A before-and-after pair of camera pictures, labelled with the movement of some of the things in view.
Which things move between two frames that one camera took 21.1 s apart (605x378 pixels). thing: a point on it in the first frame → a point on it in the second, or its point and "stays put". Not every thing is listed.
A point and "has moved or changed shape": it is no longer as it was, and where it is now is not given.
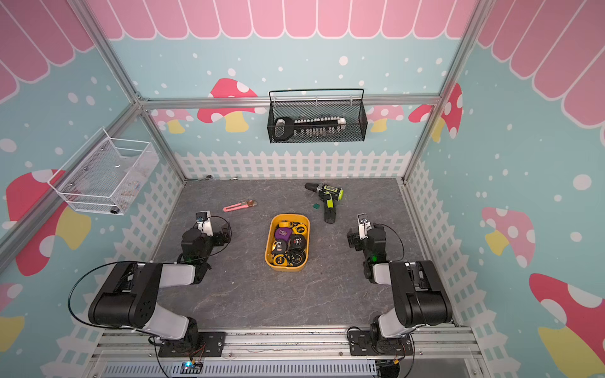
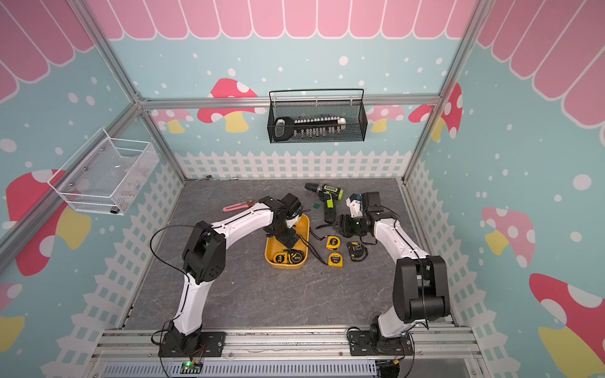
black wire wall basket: (317, 120) stays put
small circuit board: (188, 368) stays put
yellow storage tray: (287, 242) stays put
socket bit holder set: (285, 127) stays put
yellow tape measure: (299, 228) → (332, 242)
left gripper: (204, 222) → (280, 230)
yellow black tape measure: (279, 246) → (280, 257)
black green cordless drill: (328, 194) stays put
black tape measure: (298, 242) has moved or changed shape
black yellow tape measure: (296, 258) stays put
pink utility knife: (239, 205) stays put
